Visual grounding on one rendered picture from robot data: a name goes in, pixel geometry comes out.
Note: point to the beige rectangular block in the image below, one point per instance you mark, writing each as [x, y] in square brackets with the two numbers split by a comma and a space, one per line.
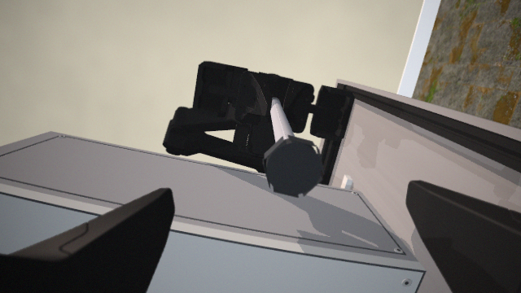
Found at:
[347, 182]

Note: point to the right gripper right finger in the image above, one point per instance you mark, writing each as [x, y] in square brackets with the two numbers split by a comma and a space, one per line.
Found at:
[476, 245]

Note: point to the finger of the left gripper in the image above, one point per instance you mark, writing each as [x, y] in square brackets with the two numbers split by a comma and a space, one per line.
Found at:
[256, 83]
[299, 91]

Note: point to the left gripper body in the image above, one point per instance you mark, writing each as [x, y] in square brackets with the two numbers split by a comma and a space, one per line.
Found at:
[330, 113]

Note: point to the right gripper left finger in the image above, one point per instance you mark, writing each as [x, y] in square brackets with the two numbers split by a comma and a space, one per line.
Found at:
[117, 252]

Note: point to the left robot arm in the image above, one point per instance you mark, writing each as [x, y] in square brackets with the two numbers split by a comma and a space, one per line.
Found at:
[187, 122]

